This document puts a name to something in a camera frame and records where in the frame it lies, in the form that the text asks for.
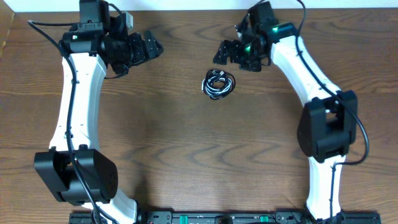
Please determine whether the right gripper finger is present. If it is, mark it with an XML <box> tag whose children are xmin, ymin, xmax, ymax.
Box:
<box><xmin>234</xmin><ymin>19</ymin><xmax>249</xmax><ymax>39</ymax></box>
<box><xmin>213</xmin><ymin>40</ymin><xmax>231</xmax><ymax>65</ymax></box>

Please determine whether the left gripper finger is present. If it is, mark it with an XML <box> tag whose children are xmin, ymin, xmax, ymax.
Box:
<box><xmin>136</xmin><ymin>54</ymin><xmax>158</xmax><ymax>65</ymax></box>
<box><xmin>144</xmin><ymin>30</ymin><xmax>164</xmax><ymax>58</ymax></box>

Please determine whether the white cable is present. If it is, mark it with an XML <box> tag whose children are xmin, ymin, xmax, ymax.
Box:
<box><xmin>201</xmin><ymin>74</ymin><xmax>233</xmax><ymax>96</ymax></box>

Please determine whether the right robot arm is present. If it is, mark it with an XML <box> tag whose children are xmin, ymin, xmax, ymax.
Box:
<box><xmin>213</xmin><ymin>1</ymin><xmax>358</xmax><ymax>223</ymax></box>

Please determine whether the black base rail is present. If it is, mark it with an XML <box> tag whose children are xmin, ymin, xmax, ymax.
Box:
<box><xmin>68</xmin><ymin>211</ymin><xmax>382</xmax><ymax>224</ymax></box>

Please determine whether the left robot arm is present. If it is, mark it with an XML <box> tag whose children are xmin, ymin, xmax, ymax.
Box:
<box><xmin>34</xmin><ymin>0</ymin><xmax>164</xmax><ymax>223</ymax></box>

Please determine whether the brown cardboard panel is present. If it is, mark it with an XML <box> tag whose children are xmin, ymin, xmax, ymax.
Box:
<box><xmin>0</xmin><ymin>0</ymin><xmax>15</xmax><ymax>57</ymax></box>

